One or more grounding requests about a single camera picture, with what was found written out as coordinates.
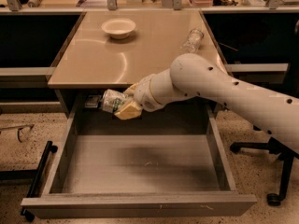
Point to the crushed green 7up can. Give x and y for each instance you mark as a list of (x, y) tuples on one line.
[(112, 100)]

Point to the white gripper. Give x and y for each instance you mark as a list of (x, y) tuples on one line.
[(144, 94)]

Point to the white tag inside cabinet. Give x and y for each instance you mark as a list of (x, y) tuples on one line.
[(92, 101)]

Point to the clear plastic water bottle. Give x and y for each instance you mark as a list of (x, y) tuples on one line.
[(192, 42)]

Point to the grey cabinet with tan top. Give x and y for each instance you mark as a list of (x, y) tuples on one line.
[(93, 60)]

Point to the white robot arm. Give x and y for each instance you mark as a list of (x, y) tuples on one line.
[(191, 75)]

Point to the black office chair base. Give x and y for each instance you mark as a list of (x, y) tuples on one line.
[(266, 164)]

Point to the open grey top drawer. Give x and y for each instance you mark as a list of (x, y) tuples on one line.
[(170, 163)]

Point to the black drawer handle bar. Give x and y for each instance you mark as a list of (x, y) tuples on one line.
[(49, 148)]

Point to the white paper bowl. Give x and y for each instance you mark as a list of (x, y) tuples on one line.
[(119, 28)]

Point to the metal wire floor stand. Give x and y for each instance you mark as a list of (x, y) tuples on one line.
[(19, 129)]

